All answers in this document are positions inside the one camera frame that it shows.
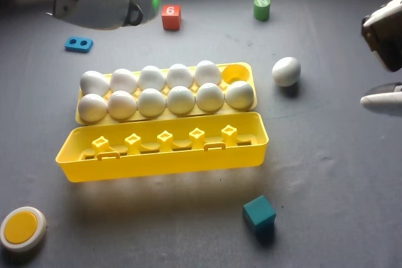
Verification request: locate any white toy egg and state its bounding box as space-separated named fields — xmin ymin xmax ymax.
xmin=109 ymin=68 xmax=139 ymax=92
xmin=195 ymin=82 xmax=225 ymax=112
xmin=166 ymin=85 xmax=196 ymax=115
xmin=271 ymin=56 xmax=302 ymax=87
xmin=193 ymin=60 xmax=222 ymax=86
xmin=165 ymin=63 xmax=194 ymax=88
xmin=137 ymin=87 xmax=167 ymax=117
xmin=77 ymin=93 xmax=109 ymax=123
xmin=225 ymin=80 xmax=255 ymax=109
xmin=79 ymin=70 xmax=111 ymax=96
xmin=107 ymin=90 xmax=138 ymax=121
xmin=138 ymin=65 xmax=166 ymax=91

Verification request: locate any green letter cylinder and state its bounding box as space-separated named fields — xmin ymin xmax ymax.
xmin=253 ymin=0 xmax=271 ymax=22

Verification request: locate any teal cube block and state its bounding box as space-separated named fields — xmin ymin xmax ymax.
xmin=242 ymin=195 xmax=277 ymax=234

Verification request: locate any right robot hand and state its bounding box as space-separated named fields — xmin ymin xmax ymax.
xmin=360 ymin=0 xmax=402 ymax=109

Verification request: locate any grey table cloth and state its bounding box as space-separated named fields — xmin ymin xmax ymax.
xmin=0 ymin=0 xmax=402 ymax=268

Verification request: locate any blue two-hole block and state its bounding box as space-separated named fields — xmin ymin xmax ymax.
xmin=64 ymin=36 xmax=94 ymax=53

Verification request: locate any yellow button white rim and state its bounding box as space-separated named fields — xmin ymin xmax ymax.
xmin=0 ymin=206 xmax=47 ymax=253

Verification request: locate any yellow egg carton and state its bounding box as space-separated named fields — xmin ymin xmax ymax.
xmin=55 ymin=62 xmax=270 ymax=183

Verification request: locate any red number block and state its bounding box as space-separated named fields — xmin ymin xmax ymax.
xmin=161 ymin=4 xmax=182 ymax=31

